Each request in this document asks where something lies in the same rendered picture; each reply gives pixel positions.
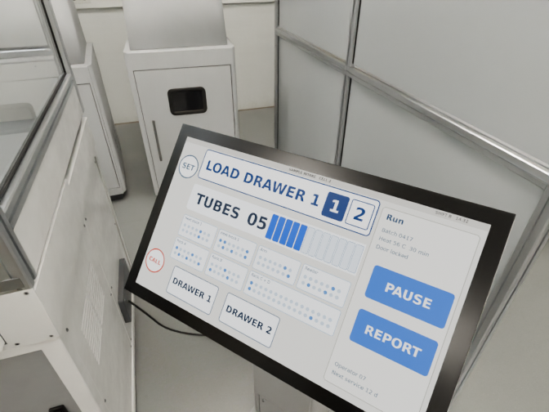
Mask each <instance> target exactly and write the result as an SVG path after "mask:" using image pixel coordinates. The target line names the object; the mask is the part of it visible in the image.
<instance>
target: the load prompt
mask: <svg viewBox="0 0 549 412"><path fill-rule="evenodd" d="M197 178H200V179H202V180H205V181H209V182H211V183H214V184H217V185H219V186H223V187H225V188H228V189H231V190H234V191H237V192H239V193H242V194H245V195H249V196H251V197H253V198H256V199H260V200H263V201H266V202H267V203H270V204H274V205H277V206H280V207H282V208H286V209H288V210H291V211H293V212H296V213H300V214H302V215H305V216H307V217H312V218H314V219H316V220H319V221H322V222H326V223H328V224H331V225H333V226H337V227H340V228H342V229H345V230H348V231H351V232H354V233H356V234H359V235H363V236H365V237H368V238H369V236H370V234H371V231H372V228H373V225H374V222H375V220H376V217H377V213H378V211H379V208H380V206H381V203H382V202H381V200H378V199H373V198H370V197H368V196H364V195H360V194H356V193H354V192H351V191H348V190H343V189H340V188H337V187H335V186H330V185H327V184H323V183H321V182H318V181H313V180H311V179H307V178H304V177H299V176H297V175H294V174H291V173H288V172H284V171H280V170H278V169H275V168H270V167H267V166H264V165H261V164H258V163H254V162H251V161H247V160H245V159H240V158H237V157H234V156H231V155H228V154H223V153H221V152H218V151H215V150H210V149H207V150H206V153H205V155H204V157H203V162H202V164H201V167H200V169H199V173H198V176H197Z"/></svg>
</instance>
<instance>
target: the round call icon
mask: <svg viewBox="0 0 549 412"><path fill-rule="evenodd" d="M167 256H168V252H166V251H164V250H162V249H160V248H158V247H155V246H153V245H152V244H150V246H149V249H148V252H147V254H146V256H145V260H144V263H143V265H142V268H143V269H145V270H147V271H149V272H150V273H152V274H154V275H156V276H158V277H160V276H161V274H162V271H163V267H164V265H165V262H166V260H167Z"/></svg>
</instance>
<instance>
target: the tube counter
mask: <svg viewBox="0 0 549 412"><path fill-rule="evenodd" d="M242 231H245V232H247V233H249V234H252V235H255V236H257V237H260V238H262V239H264V240H268V241H270V242H271V243H274V244H277V245H279V246H282V247H284V248H286V249H290V250H292V251H294V252H296V253H299V254H302V255H304V256H307V257H308V258H312V259H314V260H316V261H319V262H322V263H324V264H326V265H329V266H332V267H334V268H337V269H338V270H341V271H344V272H346V273H349V274H351V275H354V276H356V273H357V270H358V268H359V264H360V262H361V259H362V256H363V254H364V250H365V248H366V244H362V243H360V242H357V241H354V240H351V239H348V238H346V237H343V236H341V235H337V234H334V233H332V232H330V231H326V230H323V229H321V228H318V227H316V226H312V225H310V224H307V223H304V222H301V221H298V220H296V219H293V218H290V217H287V216H284V215H282V214H280V213H276V212H273V211H270V210H269V209H266V208H262V207H259V206H257V205H255V204H251V206H250V209H249V211H248V215H247V217H246V220H245V223H244V225H243V229H242Z"/></svg>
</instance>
